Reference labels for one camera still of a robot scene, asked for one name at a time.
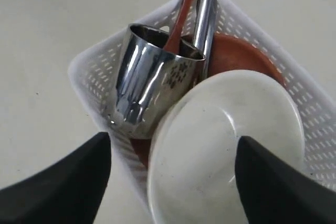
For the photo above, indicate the brown wooden handled spoon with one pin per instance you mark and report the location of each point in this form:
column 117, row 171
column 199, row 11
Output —
column 173, row 43

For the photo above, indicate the speckled beige ceramic bowl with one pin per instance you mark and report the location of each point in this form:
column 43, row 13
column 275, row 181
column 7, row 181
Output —
column 191, row 175

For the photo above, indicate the stainless steel cup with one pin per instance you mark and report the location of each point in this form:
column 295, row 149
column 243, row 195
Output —
column 149, row 79

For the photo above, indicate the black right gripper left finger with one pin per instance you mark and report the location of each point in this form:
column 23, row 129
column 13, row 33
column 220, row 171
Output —
column 69, row 191

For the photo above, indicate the terracotta brown plate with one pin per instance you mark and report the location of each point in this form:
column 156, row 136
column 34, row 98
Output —
column 231, row 53

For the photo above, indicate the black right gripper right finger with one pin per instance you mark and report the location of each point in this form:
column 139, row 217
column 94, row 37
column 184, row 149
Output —
column 271, row 191

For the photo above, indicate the white perforated plastic basket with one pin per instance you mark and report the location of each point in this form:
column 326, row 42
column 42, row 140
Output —
column 92, row 71

